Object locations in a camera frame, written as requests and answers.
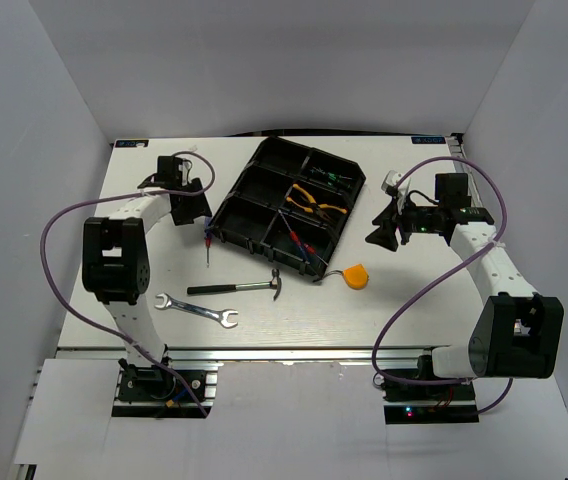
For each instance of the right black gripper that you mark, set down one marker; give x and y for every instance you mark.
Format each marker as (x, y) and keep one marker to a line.
(389, 219)

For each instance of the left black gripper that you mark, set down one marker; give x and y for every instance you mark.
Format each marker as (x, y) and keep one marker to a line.
(199, 207)

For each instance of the yellow black pliers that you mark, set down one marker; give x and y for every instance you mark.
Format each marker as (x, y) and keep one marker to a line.
(324, 211)
(302, 199)

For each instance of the black green precision screwdriver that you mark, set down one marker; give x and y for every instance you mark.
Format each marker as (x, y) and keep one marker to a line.
(324, 174)

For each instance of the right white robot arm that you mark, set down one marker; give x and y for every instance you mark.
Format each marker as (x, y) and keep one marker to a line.
(518, 331)

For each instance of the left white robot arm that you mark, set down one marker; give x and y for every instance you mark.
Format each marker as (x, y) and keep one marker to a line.
(115, 261)

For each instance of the orange tape measure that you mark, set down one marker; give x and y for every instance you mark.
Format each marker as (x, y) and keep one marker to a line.
(355, 277)

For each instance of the silver open-end wrench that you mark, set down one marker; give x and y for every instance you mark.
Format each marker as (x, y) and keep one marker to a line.
(222, 317)

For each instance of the black compartment tray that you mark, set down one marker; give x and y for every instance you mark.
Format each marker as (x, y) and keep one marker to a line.
(248, 216)

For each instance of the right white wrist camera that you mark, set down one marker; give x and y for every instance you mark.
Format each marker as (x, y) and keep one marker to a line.
(395, 184)

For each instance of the black handled claw hammer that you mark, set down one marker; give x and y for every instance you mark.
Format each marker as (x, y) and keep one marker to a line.
(275, 284)

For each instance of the right aluminium rail frame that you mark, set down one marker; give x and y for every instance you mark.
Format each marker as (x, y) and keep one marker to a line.
(459, 150)

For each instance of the front aluminium rail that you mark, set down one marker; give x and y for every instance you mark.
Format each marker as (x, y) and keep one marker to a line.
(229, 354)

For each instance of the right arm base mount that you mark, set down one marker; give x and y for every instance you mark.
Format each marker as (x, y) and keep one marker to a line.
(427, 405)

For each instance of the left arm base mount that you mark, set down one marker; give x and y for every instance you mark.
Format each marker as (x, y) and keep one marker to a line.
(152, 393)

